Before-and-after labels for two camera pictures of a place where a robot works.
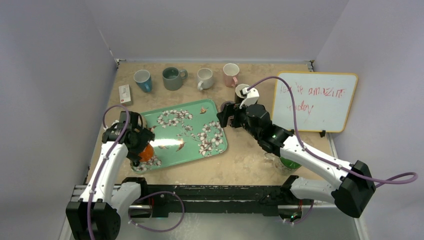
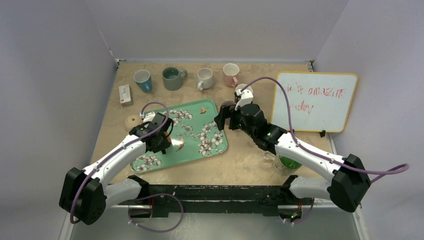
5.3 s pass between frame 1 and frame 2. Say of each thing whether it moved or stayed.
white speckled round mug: stayed
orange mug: moved
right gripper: stayed
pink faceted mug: stayed
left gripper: moved
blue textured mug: stayed
